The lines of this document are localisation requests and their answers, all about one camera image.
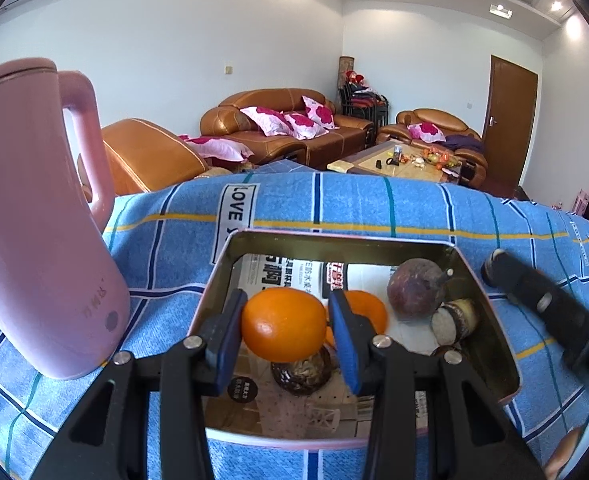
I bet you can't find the large purple round fruit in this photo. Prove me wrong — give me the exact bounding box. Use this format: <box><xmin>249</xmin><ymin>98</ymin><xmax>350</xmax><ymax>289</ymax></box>
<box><xmin>387</xmin><ymin>258</ymin><xmax>455</xmax><ymax>322</ymax></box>

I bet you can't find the tall floor lamp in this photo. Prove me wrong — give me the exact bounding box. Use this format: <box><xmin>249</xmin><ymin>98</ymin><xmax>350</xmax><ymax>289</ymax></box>
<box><xmin>338</xmin><ymin>56</ymin><xmax>355</xmax><ymax>96</ymax></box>

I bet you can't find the small orange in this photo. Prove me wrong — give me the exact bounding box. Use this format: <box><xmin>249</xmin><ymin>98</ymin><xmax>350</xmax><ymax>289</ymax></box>
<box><xmin>327</xmin><ymin>290</ymin><xmax>389</xmax><ymax>348</ymax></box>

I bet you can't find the stack of dark chairs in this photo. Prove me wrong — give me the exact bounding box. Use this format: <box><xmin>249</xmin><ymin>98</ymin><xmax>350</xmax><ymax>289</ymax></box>
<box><xmin>341</xmin><ymin>82</ymin><xmax>390</xmax><ymax>126</ymax></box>

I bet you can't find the pink floral pillow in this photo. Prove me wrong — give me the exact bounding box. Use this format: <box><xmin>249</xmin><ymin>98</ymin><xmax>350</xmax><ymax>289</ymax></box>
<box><xmin>177</xmin><ymin>134</ymin><xmax>255</xmax><ymax>162</ymax></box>

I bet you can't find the large orange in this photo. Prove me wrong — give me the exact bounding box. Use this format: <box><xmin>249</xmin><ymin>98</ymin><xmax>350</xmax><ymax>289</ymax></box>
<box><xmin>242</xmin><ymin>287</ymin><xmax>327</xmax><ymax>362</ymax></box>

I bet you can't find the pink tin box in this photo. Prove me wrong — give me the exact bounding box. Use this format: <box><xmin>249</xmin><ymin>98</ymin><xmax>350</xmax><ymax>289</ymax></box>
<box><xmin>187</xmin><ymin>229</ymin><xmax>521</xmax><ymax>451</ymax></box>

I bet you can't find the person's right hand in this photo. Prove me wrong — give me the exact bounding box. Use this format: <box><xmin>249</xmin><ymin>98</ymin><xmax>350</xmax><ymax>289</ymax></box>
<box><xmin>544</xmin><ymin>427</ymin><xmax>583</xmax><ymax>467</ymax></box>

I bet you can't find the brown leather armchair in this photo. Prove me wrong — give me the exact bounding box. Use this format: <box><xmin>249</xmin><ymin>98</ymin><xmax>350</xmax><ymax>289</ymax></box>
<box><xmin>377</xmin><ymin>108</ymin><xmax>489</xmax><ymax>186</ymax></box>
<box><xmin>77</xmin><ymin>118</ymin><xmax>210</xmax><ymax>196</ymax></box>

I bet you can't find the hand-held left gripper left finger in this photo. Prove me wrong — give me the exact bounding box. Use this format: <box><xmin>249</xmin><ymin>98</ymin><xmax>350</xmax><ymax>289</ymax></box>
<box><xmin>34</xmin><ymin>287</ymin><xmax>249</xmax><ymax>480</ymax></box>

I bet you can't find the pink floral cushion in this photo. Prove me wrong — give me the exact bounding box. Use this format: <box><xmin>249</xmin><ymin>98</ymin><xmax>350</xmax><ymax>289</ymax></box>
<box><xmin>301</xmin><ymin>96</ymin><xmax>336</xmax><ymax>128</ymax></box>
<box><xmin>408</xmin><ymin>121</ymin><xmax>446</xmax><ymax>142</ymax></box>
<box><xmin>283</xmin><ymin>112</ymin><xmax>327</xmax><ymax>140</ymax></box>
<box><xmin>239</xmin><ymin>106</ymin><xmax>290</xmax><ymax>136</ymax></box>

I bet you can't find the brown wooden door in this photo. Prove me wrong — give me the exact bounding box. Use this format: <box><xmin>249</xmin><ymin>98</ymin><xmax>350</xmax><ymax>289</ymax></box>
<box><xmin>484</xmin><ymin>55</ymin><xmax>539</xmax><ymax>188</ymax></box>

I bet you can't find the brown leather three-seat sofa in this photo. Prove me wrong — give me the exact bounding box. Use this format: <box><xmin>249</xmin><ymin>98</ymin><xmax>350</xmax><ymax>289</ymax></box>
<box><xmin>200</xmin><ymin>88</ymin><xmax>377</xmax><ymax>171</ymax></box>

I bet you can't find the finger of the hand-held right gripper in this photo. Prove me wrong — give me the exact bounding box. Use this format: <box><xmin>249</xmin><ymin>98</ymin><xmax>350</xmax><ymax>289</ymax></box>
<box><xmin>481</xmin><ymin>249</ymin><xmax>589</xmax><ymax>396</ymax></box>

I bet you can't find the wooden coffee table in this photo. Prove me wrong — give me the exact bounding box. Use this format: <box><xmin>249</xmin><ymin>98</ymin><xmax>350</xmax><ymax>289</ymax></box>
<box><xmin>327</xmin><ymin>141</ymin><xmax>467</xmax><ymax>183</ymax></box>

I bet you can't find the printed paper sheet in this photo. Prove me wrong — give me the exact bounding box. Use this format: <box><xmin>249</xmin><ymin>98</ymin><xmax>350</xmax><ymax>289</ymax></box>
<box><xmin>209</xmin><ymin>252</ymin><xmax>475</xmax><ymax>441</ymax></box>

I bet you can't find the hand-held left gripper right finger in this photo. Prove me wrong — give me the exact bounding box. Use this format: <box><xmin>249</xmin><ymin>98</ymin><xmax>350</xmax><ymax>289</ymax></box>
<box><xmin>328</xmin><ymin>290</ymin><xmax>547</xmax><ymax>480</ymax></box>

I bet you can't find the pink electric kettle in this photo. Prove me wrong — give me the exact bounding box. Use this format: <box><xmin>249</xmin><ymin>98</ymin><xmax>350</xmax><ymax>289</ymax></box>
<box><xmin>0</xmin><ymin>57</ymin><xmax>131</xmax><ymax>381</ymax></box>

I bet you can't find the purple blanket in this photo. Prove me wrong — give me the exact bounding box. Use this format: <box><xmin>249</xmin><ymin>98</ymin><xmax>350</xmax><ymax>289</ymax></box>
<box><xmin>444</xmin><ymin>135</ymin><xmax>485</xmax><ymax>153</ymax></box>

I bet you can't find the blue checked tablecloth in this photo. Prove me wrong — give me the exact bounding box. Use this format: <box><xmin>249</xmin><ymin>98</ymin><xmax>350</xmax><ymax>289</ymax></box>
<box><xmin>0</xmin><ymin>170</ymin><xmax>589</xmax><ymax>480</ymax></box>

